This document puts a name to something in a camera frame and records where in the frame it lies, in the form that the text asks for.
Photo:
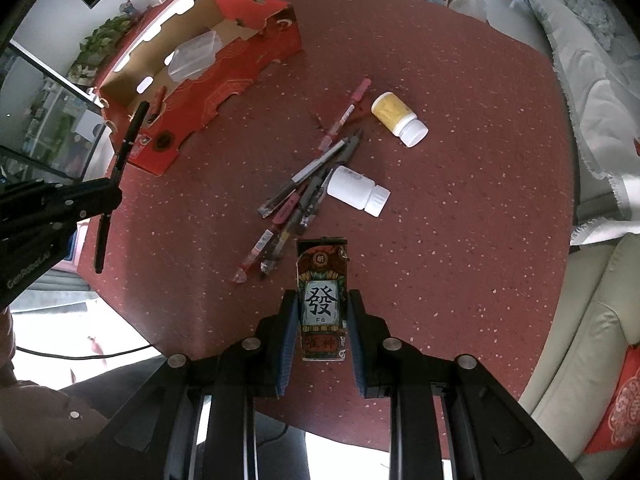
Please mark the red gel pen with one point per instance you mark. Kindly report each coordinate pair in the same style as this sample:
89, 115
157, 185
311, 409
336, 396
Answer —
277, 222

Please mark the beige leather sofa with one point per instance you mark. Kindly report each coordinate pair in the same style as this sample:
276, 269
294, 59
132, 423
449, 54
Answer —
596, 320

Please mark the red cardboard box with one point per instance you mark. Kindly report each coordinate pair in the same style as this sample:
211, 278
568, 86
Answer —
254, 34

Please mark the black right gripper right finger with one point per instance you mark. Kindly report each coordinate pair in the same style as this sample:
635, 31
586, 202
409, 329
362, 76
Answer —
382, 363

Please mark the black grey gel pen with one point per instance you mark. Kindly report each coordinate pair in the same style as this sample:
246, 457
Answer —
309, 197

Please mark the grey white pen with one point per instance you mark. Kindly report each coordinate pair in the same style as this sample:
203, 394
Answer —
293, 183

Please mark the yellow label pill bottle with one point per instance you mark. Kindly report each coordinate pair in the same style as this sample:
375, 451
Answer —
399, 119

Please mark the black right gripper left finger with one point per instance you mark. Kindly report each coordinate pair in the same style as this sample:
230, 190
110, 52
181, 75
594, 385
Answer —
261, 364

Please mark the red patterned cushion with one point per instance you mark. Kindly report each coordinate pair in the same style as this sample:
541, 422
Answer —
619, 427

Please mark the pink pen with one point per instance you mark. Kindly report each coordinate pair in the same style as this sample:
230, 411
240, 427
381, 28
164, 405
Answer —
353, 100

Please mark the glass cabinet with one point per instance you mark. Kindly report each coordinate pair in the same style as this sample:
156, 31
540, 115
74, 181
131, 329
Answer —
49, 129

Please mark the green plant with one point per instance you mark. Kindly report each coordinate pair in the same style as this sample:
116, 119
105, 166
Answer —
96, 48

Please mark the white pill bottle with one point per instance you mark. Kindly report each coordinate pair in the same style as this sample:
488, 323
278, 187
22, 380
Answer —
357, 191

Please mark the white sofa blanket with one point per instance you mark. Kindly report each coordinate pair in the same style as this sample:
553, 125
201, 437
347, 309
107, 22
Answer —
604, 114

